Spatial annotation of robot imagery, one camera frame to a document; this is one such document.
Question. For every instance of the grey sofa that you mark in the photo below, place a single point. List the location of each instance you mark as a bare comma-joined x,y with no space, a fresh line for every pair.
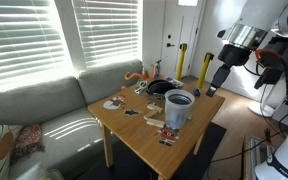
72,136

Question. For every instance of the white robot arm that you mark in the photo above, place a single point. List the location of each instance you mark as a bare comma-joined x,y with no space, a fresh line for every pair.
257,19

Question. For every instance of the wooden table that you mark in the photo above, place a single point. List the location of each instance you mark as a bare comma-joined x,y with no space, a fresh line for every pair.
143,139

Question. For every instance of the translucent plastic cup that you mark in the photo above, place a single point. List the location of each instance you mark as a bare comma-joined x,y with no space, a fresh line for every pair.
177,107

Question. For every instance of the black rug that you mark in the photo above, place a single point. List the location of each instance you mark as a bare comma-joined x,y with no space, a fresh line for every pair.
127,166

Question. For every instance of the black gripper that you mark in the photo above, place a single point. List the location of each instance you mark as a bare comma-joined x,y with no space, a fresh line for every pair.
230,56

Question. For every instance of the yellow post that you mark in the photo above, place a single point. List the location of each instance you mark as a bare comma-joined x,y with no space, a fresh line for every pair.
183,48
207,59

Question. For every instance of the snowman figure cutout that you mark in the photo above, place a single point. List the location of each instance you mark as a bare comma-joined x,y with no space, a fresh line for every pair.
115,103

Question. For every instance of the red patterned cloth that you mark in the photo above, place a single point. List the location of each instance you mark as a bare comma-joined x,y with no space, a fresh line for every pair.
28,142

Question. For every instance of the yellow post left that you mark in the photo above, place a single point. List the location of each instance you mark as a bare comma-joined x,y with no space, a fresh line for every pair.
183,48

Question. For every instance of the wooden block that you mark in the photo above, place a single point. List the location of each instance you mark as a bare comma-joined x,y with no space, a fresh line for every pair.
150,114
156,123
154,107

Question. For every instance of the yellow post right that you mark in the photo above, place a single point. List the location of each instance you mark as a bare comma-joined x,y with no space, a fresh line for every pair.
207,59

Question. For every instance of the orange octopus plush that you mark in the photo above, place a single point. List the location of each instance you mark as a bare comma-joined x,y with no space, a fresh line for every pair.
143,75

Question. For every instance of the santa figure cutout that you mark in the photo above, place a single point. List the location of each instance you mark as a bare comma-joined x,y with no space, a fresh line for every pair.
168,136

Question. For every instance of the white door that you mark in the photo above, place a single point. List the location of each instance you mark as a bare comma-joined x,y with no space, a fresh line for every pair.
181,24

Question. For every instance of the black frying pan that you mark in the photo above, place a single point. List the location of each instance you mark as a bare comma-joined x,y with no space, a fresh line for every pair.
159,87

